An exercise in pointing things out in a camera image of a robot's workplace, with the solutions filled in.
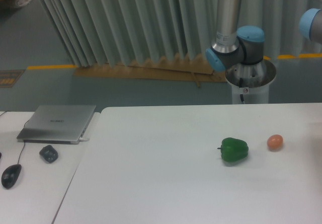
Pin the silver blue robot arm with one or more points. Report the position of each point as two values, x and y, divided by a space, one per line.
247 30

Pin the black computer mouse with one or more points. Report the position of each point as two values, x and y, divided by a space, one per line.
10 176

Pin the green bell pepper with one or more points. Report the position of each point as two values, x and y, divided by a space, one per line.
233 149

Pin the white usb plug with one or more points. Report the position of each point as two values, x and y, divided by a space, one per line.
84 139

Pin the silver closed laptop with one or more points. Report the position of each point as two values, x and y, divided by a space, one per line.
57 124

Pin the brown egg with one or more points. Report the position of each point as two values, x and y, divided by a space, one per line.
275 142

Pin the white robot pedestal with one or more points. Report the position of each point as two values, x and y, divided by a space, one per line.
248 95

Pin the pale green folding curtain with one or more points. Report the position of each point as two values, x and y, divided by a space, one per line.
123 31

